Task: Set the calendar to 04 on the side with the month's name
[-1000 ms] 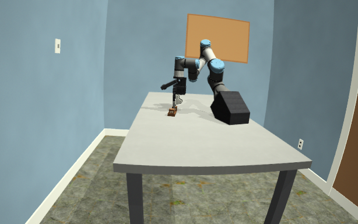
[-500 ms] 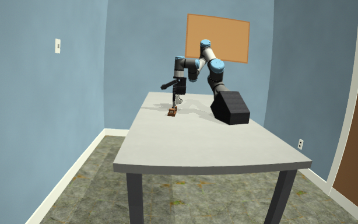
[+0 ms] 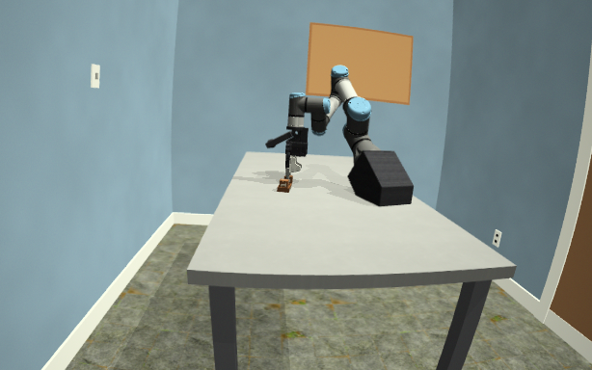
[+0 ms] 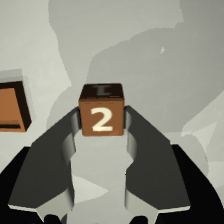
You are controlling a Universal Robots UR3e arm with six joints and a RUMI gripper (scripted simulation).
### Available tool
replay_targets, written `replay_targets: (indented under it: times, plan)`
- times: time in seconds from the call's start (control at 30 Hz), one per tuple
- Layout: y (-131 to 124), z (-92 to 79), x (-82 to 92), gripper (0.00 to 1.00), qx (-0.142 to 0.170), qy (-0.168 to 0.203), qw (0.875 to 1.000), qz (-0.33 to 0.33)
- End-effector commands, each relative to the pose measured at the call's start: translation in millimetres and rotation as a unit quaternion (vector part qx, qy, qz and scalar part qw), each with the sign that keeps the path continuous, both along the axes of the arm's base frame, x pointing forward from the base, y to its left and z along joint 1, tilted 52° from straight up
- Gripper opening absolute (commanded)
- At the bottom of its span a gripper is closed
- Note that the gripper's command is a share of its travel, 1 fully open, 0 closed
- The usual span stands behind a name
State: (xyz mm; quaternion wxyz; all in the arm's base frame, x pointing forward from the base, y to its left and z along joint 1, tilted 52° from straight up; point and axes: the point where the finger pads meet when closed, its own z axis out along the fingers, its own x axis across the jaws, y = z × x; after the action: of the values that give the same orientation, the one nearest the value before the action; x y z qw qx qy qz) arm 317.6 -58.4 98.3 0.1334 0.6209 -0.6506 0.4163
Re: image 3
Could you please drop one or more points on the orange wooden tray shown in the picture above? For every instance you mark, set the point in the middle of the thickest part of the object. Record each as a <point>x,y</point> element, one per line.
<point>282,189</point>

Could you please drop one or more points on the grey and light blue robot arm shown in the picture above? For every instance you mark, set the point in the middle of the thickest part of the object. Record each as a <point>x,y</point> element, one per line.
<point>359,110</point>

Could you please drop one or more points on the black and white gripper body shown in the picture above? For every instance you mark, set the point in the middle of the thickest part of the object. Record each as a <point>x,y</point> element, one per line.
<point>296,148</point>

